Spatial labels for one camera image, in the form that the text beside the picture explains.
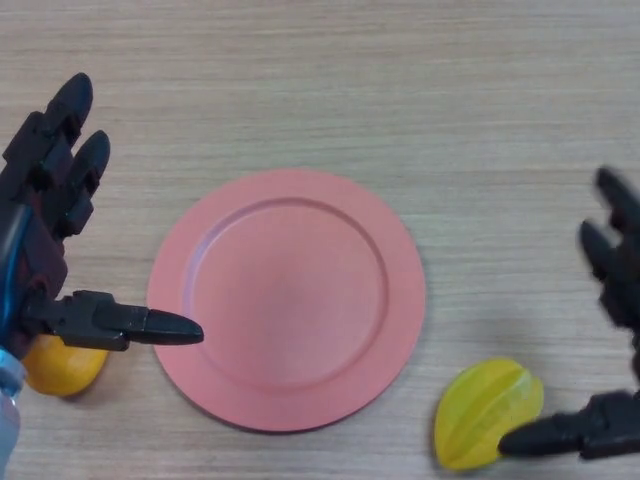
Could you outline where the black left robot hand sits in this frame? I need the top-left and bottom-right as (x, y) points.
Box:
(0, 72), (205, 360)

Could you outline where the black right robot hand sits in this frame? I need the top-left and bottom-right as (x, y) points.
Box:
(498, 167), (640, 461)

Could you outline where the yellow starfruit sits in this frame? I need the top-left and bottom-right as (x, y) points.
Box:
(432, 357), (545, 472)

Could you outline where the pink round plate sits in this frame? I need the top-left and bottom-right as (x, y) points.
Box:
(147, 168), (428, 434)

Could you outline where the orange round fruit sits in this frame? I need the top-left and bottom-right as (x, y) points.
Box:
(22, 333), (110, 399)

